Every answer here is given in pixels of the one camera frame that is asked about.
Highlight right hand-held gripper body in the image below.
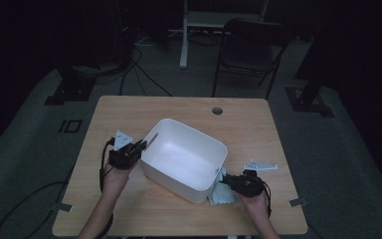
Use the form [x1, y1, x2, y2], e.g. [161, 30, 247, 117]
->
[233, 158, 279, 198]

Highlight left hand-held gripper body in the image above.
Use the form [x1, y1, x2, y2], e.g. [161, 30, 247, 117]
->
[108, 129, 143, 171]

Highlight light blue cloth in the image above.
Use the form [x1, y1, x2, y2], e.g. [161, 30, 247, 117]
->
[207, 166, 238, 206]

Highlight white plastic bin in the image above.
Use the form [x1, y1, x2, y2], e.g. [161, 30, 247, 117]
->
[139, 118, 229, 205]

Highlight person's right hand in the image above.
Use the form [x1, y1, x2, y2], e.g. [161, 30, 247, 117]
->
[238, 191, 271, 218]

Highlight person's left hand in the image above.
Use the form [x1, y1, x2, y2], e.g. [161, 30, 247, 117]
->
[101, 163, 133, 201]

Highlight grey tape strip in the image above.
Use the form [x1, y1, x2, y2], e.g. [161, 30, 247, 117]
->
[288, 197, 307, 207]
[51, 202, 74, 213]

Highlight black stand base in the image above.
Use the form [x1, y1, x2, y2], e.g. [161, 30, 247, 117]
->
[44, 64, 97, 107]
[285, 76, 335, 118]

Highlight black folding chair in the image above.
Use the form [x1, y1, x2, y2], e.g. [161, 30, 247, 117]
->
[211, 18, 292, 101]

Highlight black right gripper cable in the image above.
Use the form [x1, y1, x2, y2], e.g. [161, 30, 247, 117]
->
[261, 180, 274, 219]

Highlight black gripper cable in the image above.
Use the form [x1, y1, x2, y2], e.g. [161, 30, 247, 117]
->
[261, 180, 274, 219]
[0, 137, 116, 239]

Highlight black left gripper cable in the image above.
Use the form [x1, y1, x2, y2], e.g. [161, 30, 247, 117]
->
[0, 137, 116, 239]

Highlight black floor cables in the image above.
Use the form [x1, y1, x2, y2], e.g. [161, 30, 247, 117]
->
[118, 48, 173, 98]

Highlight white metal desk frame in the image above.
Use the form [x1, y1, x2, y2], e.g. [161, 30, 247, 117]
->
[179, 0, 270, 70]

